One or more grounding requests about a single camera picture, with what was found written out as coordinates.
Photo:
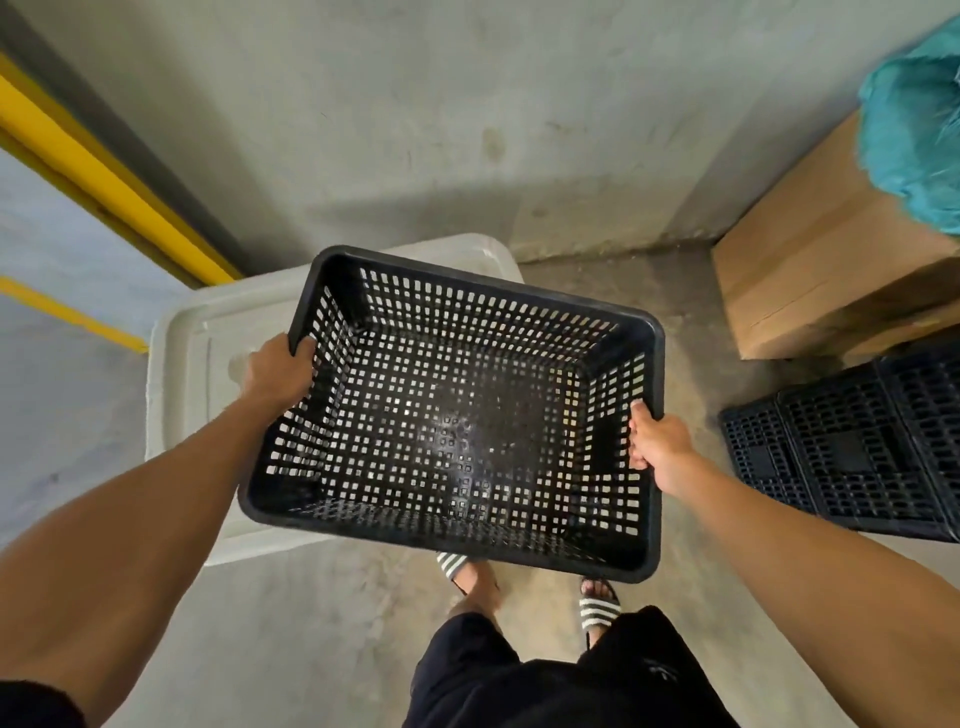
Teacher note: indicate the person's left hand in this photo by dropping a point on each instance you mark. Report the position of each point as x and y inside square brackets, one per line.
[277, 375]

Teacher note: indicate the person's right hand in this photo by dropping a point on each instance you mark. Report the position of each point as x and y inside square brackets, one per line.
[664, 450]

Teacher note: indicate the person's left forearm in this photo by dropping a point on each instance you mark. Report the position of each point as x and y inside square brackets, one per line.
[127, 547]

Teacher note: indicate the person's right forearm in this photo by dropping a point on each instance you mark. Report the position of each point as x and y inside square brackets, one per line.
[825, 585]

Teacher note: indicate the person's right leg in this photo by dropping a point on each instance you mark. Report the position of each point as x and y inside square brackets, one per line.
[600, 630]

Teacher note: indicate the person's leg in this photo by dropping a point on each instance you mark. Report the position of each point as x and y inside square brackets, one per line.
[480, 592]
[600, 630]

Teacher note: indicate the person's left leg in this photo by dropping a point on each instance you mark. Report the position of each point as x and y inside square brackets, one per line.
[480, 592]

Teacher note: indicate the white plastic container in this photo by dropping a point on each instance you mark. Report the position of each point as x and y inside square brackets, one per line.
[195, 360]

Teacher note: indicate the printed cardboard box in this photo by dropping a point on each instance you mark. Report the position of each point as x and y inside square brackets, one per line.
[810, 262]

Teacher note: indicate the left striped sandal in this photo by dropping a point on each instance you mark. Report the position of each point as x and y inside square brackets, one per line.
[454, 566]

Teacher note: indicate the black shorts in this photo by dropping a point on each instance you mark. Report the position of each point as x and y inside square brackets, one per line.
[570, 682]

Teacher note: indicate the teal woven sack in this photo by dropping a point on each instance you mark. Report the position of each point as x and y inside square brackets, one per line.
[915, 135]

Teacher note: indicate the black shirt sleeve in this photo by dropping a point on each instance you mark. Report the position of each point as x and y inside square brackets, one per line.
[37, 709]

